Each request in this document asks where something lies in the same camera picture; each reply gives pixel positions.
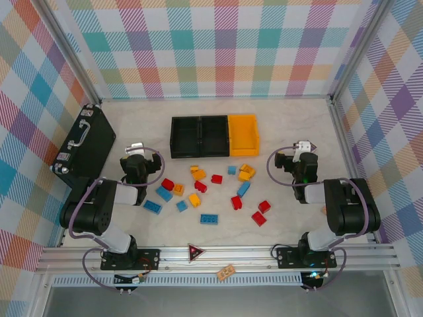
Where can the yellow plastic bin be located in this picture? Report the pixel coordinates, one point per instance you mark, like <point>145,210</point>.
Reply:
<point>244,135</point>

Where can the black carrying case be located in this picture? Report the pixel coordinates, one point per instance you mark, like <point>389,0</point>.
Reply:
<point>89,148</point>

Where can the aluminium side rail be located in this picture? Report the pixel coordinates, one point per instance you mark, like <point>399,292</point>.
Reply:
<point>351,165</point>

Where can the small orange tag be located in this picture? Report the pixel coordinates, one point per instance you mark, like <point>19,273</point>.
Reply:
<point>225,273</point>

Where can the aluminium frame post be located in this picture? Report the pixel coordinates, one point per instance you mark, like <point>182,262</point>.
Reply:
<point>71,49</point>
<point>360,49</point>

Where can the aluminium front rail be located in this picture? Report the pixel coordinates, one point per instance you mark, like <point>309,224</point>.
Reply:
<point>231,256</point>

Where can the small yellow lego brick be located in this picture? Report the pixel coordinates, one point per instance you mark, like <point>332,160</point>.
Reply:
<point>194,168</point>

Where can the red triangle sign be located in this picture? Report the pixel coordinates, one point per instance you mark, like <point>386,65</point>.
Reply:
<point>195,253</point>

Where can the grey metal panel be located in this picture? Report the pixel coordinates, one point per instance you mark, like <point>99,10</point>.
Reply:
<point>215,303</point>

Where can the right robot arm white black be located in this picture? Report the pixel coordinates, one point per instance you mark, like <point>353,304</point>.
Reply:
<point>350,211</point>

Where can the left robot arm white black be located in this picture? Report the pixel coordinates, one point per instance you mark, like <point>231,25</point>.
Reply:
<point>123,195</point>

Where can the small blue lego brick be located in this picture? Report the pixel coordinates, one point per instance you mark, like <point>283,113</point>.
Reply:
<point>232,170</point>

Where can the long red lego brick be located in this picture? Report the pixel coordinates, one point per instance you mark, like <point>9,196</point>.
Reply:
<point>200,186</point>

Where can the black connector bracket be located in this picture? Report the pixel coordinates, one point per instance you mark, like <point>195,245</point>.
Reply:
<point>314,279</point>
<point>137,280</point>

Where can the aluminium back rail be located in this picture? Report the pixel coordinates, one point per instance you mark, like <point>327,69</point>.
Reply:
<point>215,97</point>

